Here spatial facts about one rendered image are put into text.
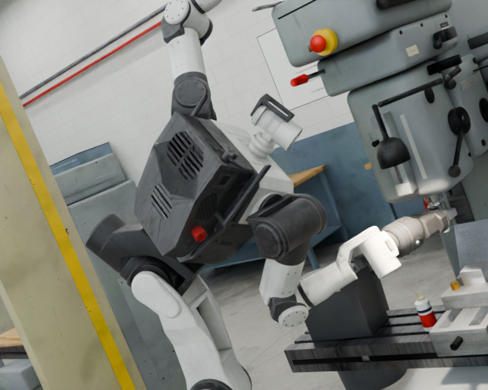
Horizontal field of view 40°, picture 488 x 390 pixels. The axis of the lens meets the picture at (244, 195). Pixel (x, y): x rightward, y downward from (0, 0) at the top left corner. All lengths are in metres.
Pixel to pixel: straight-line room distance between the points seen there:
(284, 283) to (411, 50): 0.63
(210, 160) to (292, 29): 0.41
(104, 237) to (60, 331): 1.26
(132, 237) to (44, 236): 1.31
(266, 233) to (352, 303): 0.64
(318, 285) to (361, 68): 0.54
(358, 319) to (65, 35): 7.86
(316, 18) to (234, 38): 5.85
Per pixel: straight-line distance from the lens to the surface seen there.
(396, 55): 1.64
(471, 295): 1.82
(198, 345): 1.76
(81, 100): 9.52
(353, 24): 1.57
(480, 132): 1.89
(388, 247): 1.69
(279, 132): 1.57
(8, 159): 2.98
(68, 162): 8.96
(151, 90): 8.47
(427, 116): 1.70
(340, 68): 1.71
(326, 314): 2.09
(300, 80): 1.63
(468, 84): 1.90
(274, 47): 7.15
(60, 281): 2.99
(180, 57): 1.80
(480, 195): 2.21
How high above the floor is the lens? 1.67
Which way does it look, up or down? 6 degrees down
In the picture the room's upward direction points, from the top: 22 degrees counter-clockwise
